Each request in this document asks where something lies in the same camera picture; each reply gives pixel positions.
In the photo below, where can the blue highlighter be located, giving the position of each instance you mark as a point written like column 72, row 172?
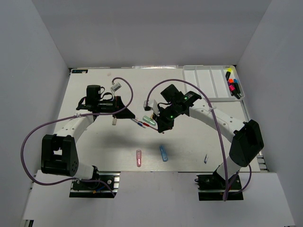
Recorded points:
column 236, row 85

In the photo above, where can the yellow highlighter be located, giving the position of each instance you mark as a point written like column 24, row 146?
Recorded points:
column 228, row 73

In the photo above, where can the beige eraser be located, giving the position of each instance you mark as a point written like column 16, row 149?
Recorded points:
column 114, row 121

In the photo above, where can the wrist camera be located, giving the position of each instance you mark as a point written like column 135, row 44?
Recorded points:
column 151, row 105
column 115, row 86

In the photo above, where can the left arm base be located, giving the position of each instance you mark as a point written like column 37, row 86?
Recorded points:
column 106, row 187

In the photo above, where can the red pen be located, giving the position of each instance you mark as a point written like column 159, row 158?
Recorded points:
column 147, row 125

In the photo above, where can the white divided tray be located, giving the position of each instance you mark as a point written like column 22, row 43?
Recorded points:
column 211, row 80

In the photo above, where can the pink highlighter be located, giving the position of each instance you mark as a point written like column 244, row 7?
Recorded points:
column 233, row 90

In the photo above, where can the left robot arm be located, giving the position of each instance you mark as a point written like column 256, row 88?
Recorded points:
column 59, row 153

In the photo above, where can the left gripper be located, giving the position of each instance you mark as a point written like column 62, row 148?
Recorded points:
column 124, row 114

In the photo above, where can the pink stapler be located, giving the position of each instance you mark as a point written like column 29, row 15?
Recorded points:
column 138, row 158

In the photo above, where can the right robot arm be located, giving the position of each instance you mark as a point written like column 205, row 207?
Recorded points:
column 245, row 137

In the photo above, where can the blue pen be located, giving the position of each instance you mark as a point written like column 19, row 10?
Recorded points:
column 138, row 123

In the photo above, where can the blue stapler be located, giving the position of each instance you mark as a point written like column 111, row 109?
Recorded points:
column 163, row 153

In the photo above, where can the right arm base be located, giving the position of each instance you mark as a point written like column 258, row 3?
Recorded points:
column 212, row 189

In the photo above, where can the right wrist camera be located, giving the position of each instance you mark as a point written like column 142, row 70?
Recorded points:
column 151, row 105

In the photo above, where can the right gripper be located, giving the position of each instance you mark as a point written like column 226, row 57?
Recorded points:
column 162, row 124

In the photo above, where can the blue label sticker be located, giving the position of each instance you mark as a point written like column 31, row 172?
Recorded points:
column 79, row 71

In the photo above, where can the green stapler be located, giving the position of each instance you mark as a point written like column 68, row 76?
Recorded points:
column 149, row 120

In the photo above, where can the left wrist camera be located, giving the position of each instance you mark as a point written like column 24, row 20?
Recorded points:
column 115, row 86

